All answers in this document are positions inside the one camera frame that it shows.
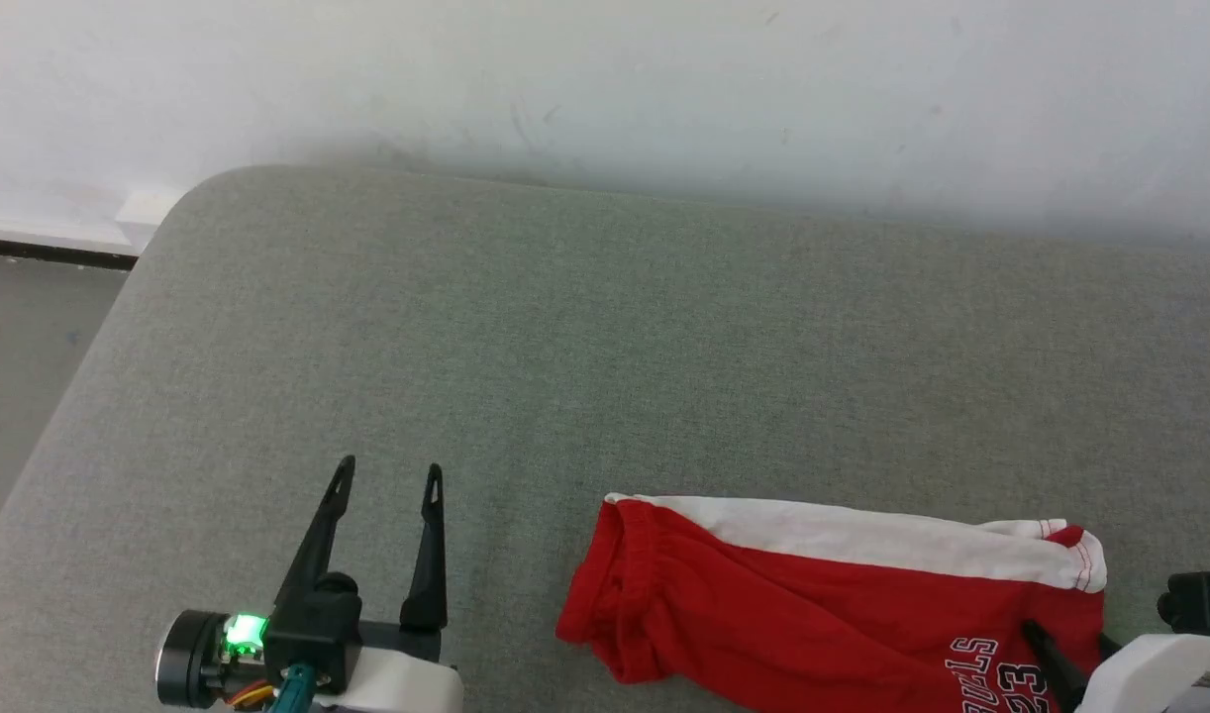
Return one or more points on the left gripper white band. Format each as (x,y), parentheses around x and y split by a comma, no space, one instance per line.
(397,678)

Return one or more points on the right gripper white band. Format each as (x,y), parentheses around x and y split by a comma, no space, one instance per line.
(1150,673)

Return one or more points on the red and white basketball shorts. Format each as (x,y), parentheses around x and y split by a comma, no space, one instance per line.
(763,614)

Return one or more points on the grey fabric sofa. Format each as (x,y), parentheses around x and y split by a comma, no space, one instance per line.
(605,356)

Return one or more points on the white baseboard with black strip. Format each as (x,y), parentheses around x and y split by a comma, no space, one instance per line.
(60,233)

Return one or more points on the black left wrist camera module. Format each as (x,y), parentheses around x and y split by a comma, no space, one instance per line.
(288,639)

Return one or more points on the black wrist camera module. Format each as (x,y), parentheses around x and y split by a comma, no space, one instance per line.
(288,639)
(1204,604)

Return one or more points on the black right wrist camera module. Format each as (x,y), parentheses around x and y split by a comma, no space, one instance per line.
(1204,604)

